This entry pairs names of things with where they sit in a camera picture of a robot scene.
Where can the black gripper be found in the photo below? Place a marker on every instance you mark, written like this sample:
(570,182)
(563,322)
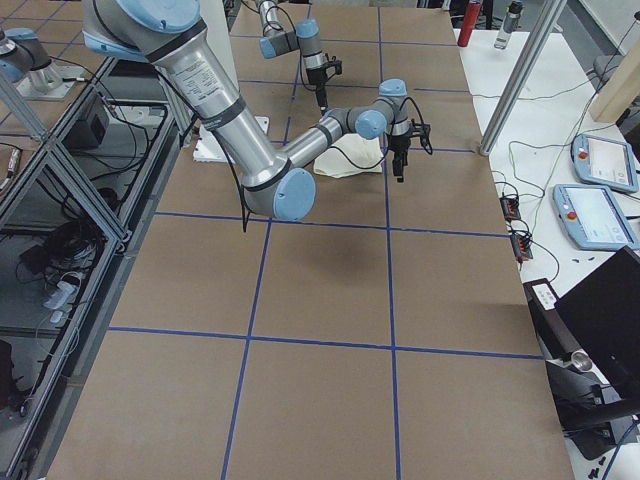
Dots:
(399,144)
(315,76)

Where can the cream long-sleeve cat shirt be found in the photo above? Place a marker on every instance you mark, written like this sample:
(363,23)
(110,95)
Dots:
(350,155)

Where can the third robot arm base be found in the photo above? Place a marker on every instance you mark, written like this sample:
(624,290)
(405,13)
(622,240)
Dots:
(26,64)

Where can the red cylindrical bottle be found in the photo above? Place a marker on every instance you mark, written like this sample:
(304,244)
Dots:
(471,14)

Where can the clear water bottle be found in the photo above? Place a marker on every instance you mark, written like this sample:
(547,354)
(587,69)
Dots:
(509,24)

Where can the near blue teach pendant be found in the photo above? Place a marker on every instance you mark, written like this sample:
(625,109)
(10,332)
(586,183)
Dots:
(592,218)

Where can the blue teach pendant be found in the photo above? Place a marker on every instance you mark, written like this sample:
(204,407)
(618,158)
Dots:
(603,161)
(592,218)

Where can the far blue teach pendant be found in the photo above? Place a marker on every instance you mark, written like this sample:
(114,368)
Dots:
(603,161)

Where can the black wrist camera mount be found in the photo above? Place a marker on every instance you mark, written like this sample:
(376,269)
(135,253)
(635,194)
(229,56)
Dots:
(422,132)

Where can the aluminium frame post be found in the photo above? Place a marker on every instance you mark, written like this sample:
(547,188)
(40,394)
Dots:
(523,67)

